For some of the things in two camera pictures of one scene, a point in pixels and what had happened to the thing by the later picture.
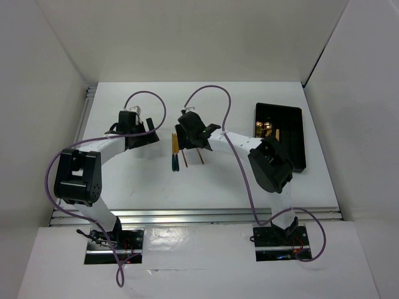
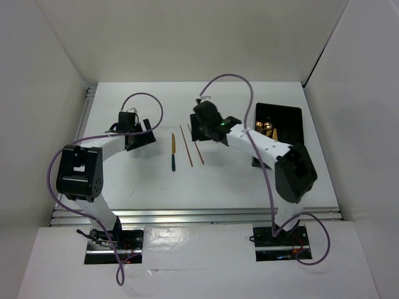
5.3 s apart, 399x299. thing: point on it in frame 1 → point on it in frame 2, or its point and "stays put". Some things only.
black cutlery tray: [285, 124] stays put
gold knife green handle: [173, 152] stays put
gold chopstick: [200, 156] stays put
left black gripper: [146, 139] stays put
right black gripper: [182, 142] → [196, 133]
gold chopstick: [184, 157] → [186, 146]
